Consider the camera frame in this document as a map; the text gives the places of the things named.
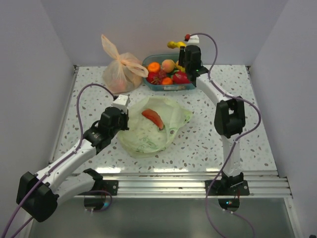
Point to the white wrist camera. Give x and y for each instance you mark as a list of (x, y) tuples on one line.
[(121, 102), (192, 40)]

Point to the orange tangerine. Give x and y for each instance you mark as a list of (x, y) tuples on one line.
[(167, 81), (154, 67)]

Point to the yellow banana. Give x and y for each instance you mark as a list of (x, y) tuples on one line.
[(173, 44)]

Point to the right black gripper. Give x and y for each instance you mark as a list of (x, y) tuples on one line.
[(181, 55)]

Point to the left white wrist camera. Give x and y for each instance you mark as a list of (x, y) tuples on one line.
[(121, 102)]

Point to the red apple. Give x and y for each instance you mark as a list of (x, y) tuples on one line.
[(152, 78)]

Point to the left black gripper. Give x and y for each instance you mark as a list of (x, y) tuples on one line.
[(125, 115)]

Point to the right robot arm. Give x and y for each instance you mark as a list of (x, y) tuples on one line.
[(229, 121)]

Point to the red watermelon slice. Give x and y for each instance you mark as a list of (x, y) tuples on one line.
[(154, 117)]

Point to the orange tangerine lower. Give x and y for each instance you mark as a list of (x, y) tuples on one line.
[(167, 81)]

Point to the green avocado print plastic bag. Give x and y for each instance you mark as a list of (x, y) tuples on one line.
[(144, 138)]

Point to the aluminium mounting rail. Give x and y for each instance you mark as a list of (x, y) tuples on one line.
[(172, 185)]

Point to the orange knotted plastic bag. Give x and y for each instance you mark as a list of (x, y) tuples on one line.
[(125, 73)]

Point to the teal plastic fruit basin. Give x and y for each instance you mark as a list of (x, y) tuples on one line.
[(160, 58)]

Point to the peach fruit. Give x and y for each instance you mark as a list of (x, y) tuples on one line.
[(168, 65)]

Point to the pink dragon fruit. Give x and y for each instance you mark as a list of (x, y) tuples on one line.
[(180, 78)]

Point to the yellow lemon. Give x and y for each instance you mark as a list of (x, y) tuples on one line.
[(180, 68)]

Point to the red grape bunch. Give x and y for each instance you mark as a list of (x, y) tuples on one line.
[(160, 76)]

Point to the orange tangerine upper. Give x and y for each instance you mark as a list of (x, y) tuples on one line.
[(154, 67)]

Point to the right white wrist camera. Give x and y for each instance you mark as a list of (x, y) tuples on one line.
[(192, 40)]

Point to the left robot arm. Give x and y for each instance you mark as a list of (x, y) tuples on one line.
[(37, 193)]

